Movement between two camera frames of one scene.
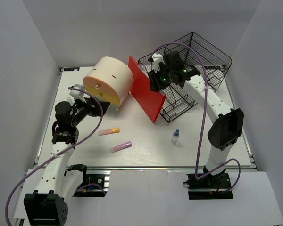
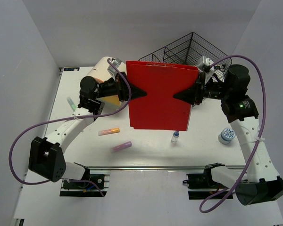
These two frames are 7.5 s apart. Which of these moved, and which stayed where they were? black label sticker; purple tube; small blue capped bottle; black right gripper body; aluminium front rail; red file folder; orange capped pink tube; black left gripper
Moved: red file folder; black left gripper; black right gripper body
Stayed: orange capped pink tube; small blue capped bottle; aluminium front rail; black label sticker; purple tube
